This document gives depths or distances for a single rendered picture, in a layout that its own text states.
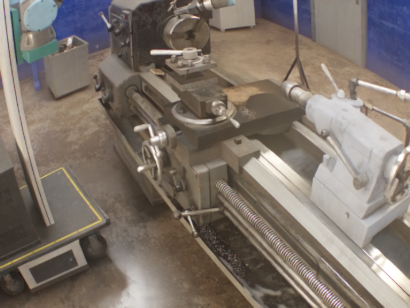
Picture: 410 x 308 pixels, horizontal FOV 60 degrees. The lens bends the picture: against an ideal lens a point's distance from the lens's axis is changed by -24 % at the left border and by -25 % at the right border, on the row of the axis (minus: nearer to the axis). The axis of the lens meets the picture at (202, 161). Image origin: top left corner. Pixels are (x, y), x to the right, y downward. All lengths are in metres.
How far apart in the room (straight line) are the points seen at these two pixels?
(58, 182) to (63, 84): 2.03
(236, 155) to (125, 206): 1.34
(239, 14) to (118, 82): 3.78
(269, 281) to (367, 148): 0.79
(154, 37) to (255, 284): 1.53
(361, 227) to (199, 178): 0.76
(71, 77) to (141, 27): 2.16
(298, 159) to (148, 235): 1.11
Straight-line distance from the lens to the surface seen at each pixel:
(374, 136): 1.37
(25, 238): 2.26
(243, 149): 1.74
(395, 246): 1.63
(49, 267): 2.35
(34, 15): 1.59
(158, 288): 2.37
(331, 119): 1.46
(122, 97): 2.68
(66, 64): 4.51
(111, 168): 3.29
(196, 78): 1.88
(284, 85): 1.71
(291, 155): 2.00
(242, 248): 1.99
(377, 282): 1.31
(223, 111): 1.72
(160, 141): 1.83
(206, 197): 1.85
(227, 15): 6.11
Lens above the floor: 1.83
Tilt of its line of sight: 34 degrees down
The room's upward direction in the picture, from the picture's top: 3 degrees counter-clockwise
